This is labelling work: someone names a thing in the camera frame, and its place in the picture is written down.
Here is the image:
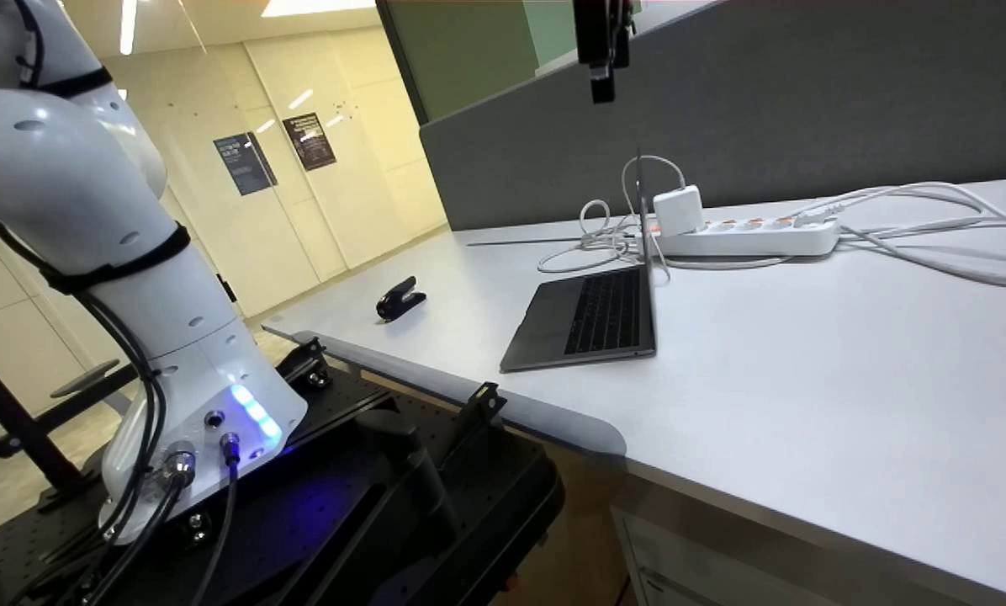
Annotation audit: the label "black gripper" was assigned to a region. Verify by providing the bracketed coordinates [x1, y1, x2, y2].
[571, 0, 639, 108]

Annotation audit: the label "silver laptop with stickers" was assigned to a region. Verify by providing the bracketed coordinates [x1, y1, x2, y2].
[499, 154, 662, 377]

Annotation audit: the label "white laptop charger brick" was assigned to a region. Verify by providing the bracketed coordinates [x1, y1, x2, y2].
[649, 182, 705, 239]

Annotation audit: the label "white power strip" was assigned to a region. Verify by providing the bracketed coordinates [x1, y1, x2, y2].
[631, 215, 845, 264]

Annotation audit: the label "small black clip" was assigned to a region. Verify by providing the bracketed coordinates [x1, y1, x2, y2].
[373, 274, 432, 327]

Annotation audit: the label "ceiling light panel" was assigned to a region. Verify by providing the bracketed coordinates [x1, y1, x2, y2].
[259, 0, 385, 19]

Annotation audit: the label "black table clamp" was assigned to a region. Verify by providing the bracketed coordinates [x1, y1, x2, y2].
[451, 380, 509, 454]
[271, 332, 338, 395]

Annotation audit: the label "black tripod stand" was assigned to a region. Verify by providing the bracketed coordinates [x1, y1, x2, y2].
[0, 332, 141, 515]

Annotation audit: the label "white charger cable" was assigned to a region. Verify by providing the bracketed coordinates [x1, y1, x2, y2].
[535, 153, 695, 279]

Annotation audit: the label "green wall panel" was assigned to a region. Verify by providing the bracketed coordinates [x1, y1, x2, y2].
[373, 0, 582, 128]

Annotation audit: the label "gray partition wall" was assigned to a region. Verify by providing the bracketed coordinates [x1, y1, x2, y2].
[417, 0, 1006, 233]

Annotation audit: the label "dark wall poster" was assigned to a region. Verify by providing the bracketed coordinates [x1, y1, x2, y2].
[280, 108, 341, 177]
[211, 128, 280, 199]

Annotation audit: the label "white power strip cable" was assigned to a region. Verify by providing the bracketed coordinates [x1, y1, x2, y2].
[790, 180, 1006, 295]

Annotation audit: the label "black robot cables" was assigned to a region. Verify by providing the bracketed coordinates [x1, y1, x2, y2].
[0, 215, 246, 606]

